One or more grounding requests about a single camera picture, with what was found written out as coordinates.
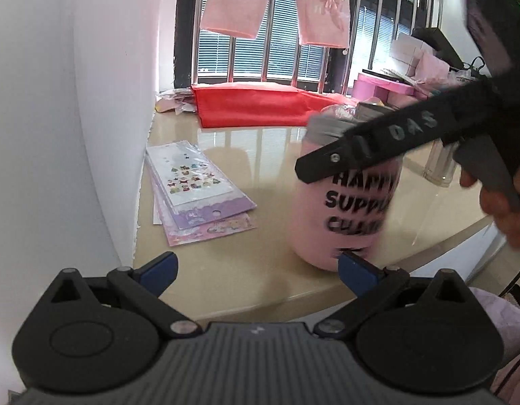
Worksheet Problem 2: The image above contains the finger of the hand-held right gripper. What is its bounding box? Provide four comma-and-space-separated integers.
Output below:
295, 73, 504, 185

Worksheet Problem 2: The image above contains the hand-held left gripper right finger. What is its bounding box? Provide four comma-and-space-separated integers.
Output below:
314, 250, 472, 340

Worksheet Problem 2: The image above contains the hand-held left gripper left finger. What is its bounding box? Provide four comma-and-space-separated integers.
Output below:
52, 251, 202, 339

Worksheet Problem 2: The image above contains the pink cup with black print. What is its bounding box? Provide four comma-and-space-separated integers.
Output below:
290, 109, 405, 271

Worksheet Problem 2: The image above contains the clear plastic cup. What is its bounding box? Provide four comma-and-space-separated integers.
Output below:
423, 138, 460, 187

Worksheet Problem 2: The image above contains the person's right hand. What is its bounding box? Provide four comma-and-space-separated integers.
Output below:
460, 168, 520, 251

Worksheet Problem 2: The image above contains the pink box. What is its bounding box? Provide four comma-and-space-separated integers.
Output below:
353, 73, 416, 103

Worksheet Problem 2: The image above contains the pink sticker sheet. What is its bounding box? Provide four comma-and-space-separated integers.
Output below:
152, 186, 258, 248

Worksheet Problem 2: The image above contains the pink plastic bag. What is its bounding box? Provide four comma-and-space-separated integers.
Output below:
414, 48, 451, 93

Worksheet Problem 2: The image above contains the purple bordered sticker sheet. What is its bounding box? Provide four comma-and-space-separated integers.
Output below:
145, 140, 258, 224

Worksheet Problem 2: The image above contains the white cardboard box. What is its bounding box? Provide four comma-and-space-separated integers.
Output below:
390, 33, 430, 73

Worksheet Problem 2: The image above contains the red cloth bag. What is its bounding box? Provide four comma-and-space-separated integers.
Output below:
191, 83, 354, 129

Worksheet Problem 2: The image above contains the embroidered pink hanging towel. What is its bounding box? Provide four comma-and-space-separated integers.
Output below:
294, 0, 352, 48

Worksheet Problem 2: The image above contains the pile of small packets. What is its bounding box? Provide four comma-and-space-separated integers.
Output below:
154, 88, 198, 115

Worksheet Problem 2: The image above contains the person's pink clothing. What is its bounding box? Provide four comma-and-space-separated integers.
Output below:
466, 286, 520, 405

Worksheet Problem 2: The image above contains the plain pink hanging towel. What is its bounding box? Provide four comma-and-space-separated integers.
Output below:
199, 0, 275, 39

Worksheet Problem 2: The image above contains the black cable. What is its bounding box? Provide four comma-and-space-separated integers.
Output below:
498, 256, 520, 298

